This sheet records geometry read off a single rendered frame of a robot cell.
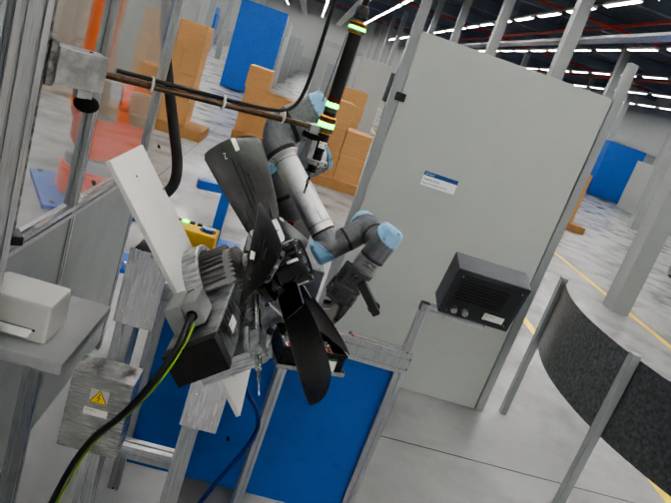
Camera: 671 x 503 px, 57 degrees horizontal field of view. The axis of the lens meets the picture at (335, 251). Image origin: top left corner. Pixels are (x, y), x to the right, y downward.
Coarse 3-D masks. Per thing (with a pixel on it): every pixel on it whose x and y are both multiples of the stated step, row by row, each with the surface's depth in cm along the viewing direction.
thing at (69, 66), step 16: (64, 48) 115; (80, 48) 122; (48, 64) 116; (64, 64) 116; (80, 64) 118; (96, 64) 120; (48, 80) 117; (64, 80) 118; (80, 80) 119; (96, 80) 121
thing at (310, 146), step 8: (304, 128) 158; (312, 128) 157; (320, 128) 158; (304, 136) 159; (312, 136) 157; (320, 136) 158; (312, 144) 159; (304, 152) 161; (312, 152) 160; (304, 160) 161; (312, 160) 160
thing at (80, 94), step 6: (78, 90) 122; (78, 96) 122; (84, 96) 123; (90, 96) 124; (78, 102) 123; (84, 102) 123; (90, 102) 124; (96, 102) 125; (78, 108) 123; (84, 108) 123; (90, 108) 124; (96, 108) 125
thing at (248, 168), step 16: (224, 144) 153; (240, 144) 157; (256, 144) 162; (208, 160) 148; (240, 160) 156; (256, 160) 160; (224, 176) 152; (240, 176) 155; (256, 176) 159; (224, 192) 152; (240, 192) 155; (256, 192) 158; (272, 192) 162; (240, 208) 155; (256, 208) 158; (272, 208) 161
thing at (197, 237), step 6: (186, 228) 201; (192, 228) 203; (198, 228) 205; (192, 234) 201; (198, 234) 201; (204, 234) 202; (210, 234) 203; (216, 234) 206; (192, 240) 201; (198, 240) 201; (204, 240) 201; (210, 240) 201; (216, 240) 205; (210, 246) 202
